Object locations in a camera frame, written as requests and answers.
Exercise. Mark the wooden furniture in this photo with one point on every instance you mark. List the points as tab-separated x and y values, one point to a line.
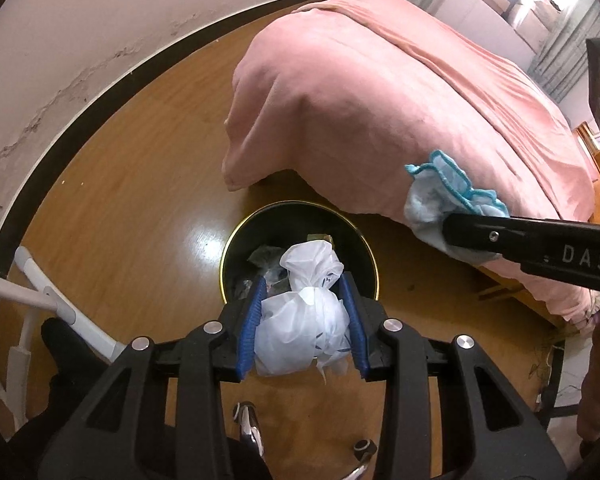
597	160

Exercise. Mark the person's leg in black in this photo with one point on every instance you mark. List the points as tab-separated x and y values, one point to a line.
65	360

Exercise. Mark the bed with pink cover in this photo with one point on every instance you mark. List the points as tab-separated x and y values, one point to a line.
380	110

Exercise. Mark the grey crumpled wrapper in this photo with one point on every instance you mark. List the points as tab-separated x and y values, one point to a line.
267	260

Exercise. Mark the black bin with gold rim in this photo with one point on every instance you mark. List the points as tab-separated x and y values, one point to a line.
240	250

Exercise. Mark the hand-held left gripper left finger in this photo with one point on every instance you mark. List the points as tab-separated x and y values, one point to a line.
250	330

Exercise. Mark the white plastic bag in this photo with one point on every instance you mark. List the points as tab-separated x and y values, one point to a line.
300	330

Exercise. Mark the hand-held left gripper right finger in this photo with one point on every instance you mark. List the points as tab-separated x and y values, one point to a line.
355	330

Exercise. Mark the wooden bed frame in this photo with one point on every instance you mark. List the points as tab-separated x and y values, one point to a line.
520	295

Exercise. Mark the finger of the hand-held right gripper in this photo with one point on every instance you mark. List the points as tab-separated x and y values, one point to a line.
480	235

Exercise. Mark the cloth with teal edge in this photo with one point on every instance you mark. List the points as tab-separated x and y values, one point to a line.
430	205

